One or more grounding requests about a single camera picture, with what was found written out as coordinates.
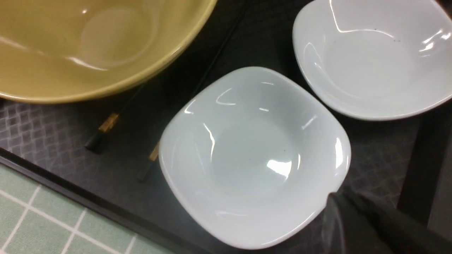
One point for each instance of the green checkered table mat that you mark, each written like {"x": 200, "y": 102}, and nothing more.
{"x": 37, "y": 220}

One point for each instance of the black chopstick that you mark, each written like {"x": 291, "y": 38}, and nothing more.
{"x": 96, "y": 140}
{"x": 143, "y": 174}

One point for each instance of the black chopstick left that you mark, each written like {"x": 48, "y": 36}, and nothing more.
{"x": 96, "y": 140}

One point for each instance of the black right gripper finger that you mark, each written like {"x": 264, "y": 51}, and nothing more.
{"x": 353, "y": 223}

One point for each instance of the white square dish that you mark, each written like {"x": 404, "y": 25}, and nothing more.
{"x": 375, "y": 60}
{"x": 253, "y": 158}

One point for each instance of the black chopstick right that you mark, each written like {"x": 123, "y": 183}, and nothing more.
{"x": 143, "y": 174}

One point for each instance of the yellow noodle bowl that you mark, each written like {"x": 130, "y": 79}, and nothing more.
{"x": 64, "y": 51}

